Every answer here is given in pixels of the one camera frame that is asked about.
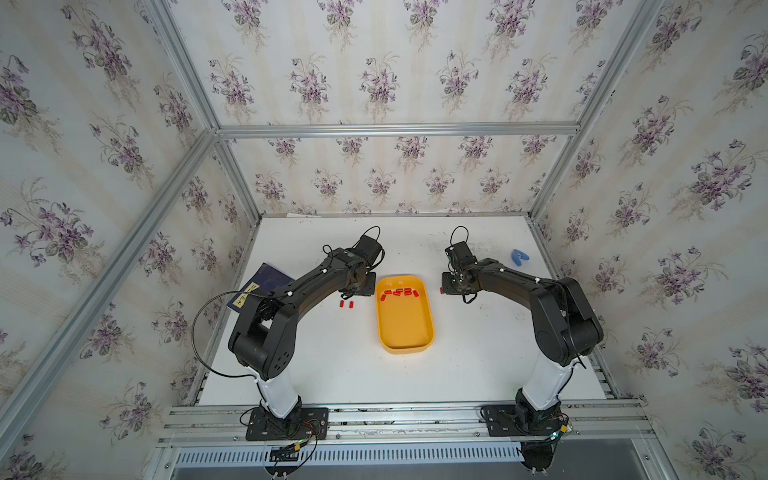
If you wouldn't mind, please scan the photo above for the yellow plastic storage box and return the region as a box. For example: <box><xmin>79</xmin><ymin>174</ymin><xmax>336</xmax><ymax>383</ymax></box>
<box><xmin>375</xmin><ymin>275</ymin><xmax>435</xmax><ymax>355</ymax></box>

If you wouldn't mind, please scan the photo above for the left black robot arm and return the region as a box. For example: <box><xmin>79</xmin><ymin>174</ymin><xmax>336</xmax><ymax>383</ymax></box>
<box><xmin>191</xmin><ymin>239</ymin><xmax>385</xmax><ymax>420</ymax></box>

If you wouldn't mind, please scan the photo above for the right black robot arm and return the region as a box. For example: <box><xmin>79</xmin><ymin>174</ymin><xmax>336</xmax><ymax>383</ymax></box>
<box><xmin>441</xmin><ymin>259</ymin><xmax>604</xmax><ymax>436</ymax></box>

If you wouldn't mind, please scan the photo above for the blue plastic clip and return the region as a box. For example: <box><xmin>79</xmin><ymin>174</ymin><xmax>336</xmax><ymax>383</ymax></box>
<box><xmin>511</xmin><ymin>249</ymin><xmax>530</xmax><ymax>267</ymax></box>

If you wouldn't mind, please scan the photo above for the dark blue booklet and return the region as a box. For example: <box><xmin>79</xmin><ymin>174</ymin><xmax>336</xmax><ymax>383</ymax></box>
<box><xmin>227</xmin><ymin>263</ymin><xmax>293</xmax><ymax>312</ymax></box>

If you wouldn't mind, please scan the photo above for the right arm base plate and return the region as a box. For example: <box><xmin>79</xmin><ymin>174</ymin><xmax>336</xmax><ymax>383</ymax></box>
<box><xmin>480</xmin><ymin>402</ymin><xmax>569</xmax><ymax>439</ymax></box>

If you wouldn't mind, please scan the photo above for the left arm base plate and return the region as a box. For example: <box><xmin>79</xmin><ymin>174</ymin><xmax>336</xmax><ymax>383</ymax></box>
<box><xmin>245</xmin><ymin>407</ymin><xmax>329</xmax><ymax>441</ymax></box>

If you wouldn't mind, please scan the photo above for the aluminium rail frame front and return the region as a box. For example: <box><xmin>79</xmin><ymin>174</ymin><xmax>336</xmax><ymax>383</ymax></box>
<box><xmin>144</xmin><ymin>399</ymin><xmax>675</xmax><ymax>479</ymax></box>

